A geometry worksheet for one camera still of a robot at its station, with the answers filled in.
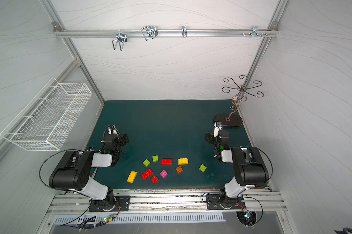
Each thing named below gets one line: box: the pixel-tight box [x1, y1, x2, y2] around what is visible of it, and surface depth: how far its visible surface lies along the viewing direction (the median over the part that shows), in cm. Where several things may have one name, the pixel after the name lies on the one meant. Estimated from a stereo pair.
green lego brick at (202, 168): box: [198, 163, 208, 173], surface depth 86 cm
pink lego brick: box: [159, 169, 168, 178], surface depth 84 cm
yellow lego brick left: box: [127, 170, 138, 184], surface depth 83 cm
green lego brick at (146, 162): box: [142, 158, 151, 167], surface depth 88 cm
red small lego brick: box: [150, 175, 159, 185], surface depth 82 cm
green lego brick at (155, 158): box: [152, 155, 159, 163], surface depth 90 cm
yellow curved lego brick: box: [177, 157, 189, 165], surface depth 89 cm
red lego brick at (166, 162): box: [161, 158, 173, 166], surface depth 88 cm
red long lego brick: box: [140, 168, 154, 181], surface depth 84 cm
